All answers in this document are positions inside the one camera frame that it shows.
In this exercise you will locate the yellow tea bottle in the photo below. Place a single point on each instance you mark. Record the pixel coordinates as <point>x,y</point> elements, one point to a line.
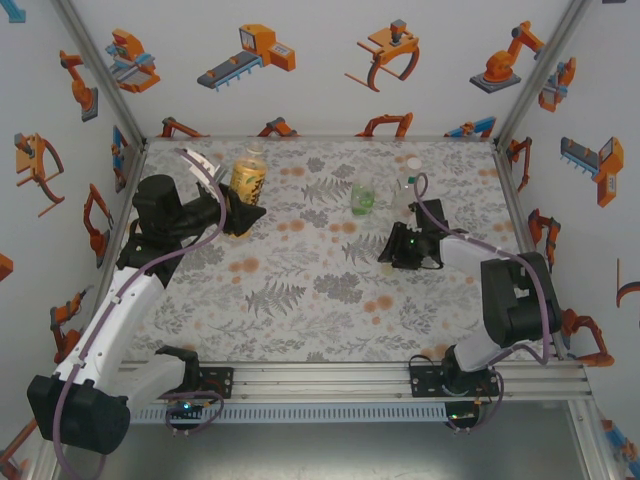
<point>249,180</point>

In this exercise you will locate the white bottle cap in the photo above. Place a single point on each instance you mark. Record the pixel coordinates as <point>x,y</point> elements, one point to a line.
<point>414,162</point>

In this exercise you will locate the clear bottle with green label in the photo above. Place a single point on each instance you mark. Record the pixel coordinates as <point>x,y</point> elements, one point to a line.
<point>362,200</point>

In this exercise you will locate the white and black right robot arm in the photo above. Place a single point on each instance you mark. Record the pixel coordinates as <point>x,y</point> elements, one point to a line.
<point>515,300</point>

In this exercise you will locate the small electronics board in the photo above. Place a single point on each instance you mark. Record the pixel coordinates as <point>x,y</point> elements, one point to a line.
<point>182,406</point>
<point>462,416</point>

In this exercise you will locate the aluminium frame bar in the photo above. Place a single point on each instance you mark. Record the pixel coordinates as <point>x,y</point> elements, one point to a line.
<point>592,440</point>
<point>132,172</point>
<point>320,137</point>
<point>512,200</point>

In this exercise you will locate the aluminium frame post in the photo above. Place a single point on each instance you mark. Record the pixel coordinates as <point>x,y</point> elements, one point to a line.
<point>100,75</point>
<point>542,70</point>

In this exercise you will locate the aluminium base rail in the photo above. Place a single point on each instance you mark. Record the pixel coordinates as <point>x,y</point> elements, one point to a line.
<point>320,382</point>

